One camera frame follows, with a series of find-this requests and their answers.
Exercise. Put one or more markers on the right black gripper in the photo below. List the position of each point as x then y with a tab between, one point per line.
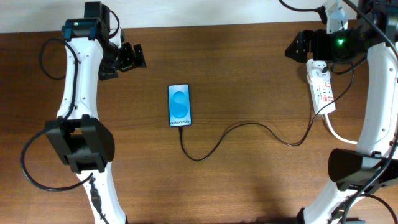
310	45

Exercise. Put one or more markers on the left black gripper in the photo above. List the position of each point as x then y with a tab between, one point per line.
130	61

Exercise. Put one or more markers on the blue Galaxy smartphone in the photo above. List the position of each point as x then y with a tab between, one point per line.
179	105

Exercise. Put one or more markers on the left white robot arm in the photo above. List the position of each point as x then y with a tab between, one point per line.
95	52

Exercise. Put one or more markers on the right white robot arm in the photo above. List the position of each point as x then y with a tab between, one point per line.
359	173

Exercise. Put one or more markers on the white USB charger plug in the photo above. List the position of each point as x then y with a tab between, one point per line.
316	76

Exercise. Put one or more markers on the white power strip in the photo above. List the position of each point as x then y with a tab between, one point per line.
322	94

